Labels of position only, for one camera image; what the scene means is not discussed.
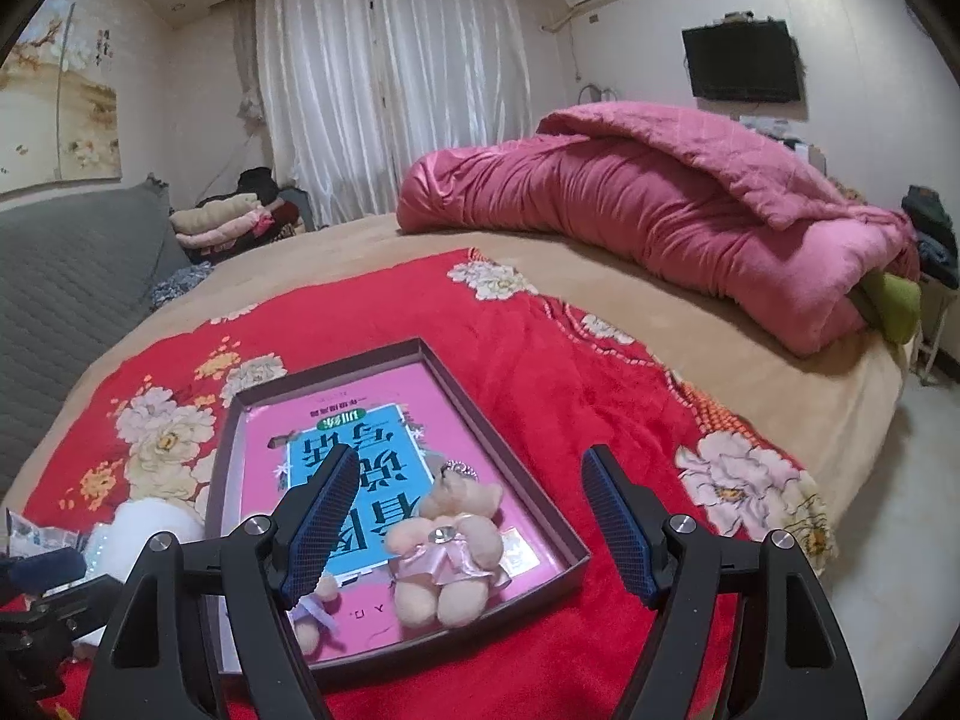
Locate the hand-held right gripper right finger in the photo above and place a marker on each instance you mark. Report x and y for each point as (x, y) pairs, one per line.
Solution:
(615, 510)

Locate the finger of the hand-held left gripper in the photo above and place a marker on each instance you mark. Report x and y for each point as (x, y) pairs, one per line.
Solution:
(52, 615)
(45, 567)

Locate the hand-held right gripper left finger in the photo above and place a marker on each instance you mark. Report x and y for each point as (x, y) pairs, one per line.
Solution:
(322, 517)

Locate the tissue packet purple cartoon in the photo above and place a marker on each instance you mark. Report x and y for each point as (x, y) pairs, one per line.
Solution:
(37, 536)

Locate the small teddy bear purple ribbon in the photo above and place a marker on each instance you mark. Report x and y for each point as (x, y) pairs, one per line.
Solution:
(315, 615)

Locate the white toilet paper roll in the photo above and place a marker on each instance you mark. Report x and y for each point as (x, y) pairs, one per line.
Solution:
(157, 521)

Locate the pink and blue book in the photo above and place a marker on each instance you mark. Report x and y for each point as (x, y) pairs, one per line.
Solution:
(450, 405)

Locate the red floral blanket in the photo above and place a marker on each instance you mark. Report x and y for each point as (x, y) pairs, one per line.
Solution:
(525, 330)

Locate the beige bed sheet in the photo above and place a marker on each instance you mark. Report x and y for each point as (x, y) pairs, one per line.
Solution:
(645, 292)

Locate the blue patterned cloth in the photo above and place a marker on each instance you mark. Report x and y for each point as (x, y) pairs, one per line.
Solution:
(180, 285)

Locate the grey quilted headboard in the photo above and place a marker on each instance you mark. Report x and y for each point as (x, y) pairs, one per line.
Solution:
(67, 285)

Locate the pink folded cloth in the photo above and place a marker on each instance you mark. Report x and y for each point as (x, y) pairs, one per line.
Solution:
(240, 234)

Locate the pink quilt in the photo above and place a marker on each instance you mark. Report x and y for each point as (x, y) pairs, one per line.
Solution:
(637, 195)

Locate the beige folded blanket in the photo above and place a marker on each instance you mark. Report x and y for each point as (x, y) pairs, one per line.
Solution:
(210, 214)

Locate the dark clothes pile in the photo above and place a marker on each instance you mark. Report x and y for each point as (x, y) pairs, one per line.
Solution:
(262, 184)

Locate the green pillow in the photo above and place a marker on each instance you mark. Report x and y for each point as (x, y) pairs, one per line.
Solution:
(896, 307)

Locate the white rack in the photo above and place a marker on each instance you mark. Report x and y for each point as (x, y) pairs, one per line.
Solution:
(937, 330)

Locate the dark clothes on rack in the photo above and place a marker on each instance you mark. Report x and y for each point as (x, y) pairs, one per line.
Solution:
(934, 225)

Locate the white curtain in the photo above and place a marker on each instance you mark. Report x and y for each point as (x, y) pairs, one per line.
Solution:
(375, 90)

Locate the floral wall painting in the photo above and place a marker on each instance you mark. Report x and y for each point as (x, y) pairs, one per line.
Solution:
(67, 112)

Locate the black wall television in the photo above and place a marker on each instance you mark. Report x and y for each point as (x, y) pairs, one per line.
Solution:
(739, 60)

